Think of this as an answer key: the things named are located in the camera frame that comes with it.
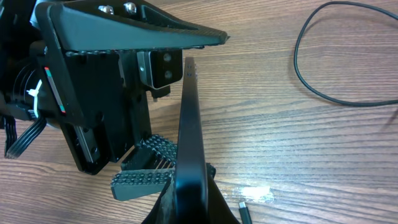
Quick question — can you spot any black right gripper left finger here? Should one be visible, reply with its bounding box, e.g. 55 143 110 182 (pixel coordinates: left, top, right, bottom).
34 1 228 124

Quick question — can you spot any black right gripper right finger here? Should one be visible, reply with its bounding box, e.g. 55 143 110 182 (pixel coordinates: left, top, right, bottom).
110 134 217 202

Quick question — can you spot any black smartphone with blue screen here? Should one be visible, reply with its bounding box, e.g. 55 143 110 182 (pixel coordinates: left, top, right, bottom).
143 57 239 223

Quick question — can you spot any black USB charging cable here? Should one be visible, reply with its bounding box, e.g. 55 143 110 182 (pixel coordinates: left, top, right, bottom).
238 1 398 224

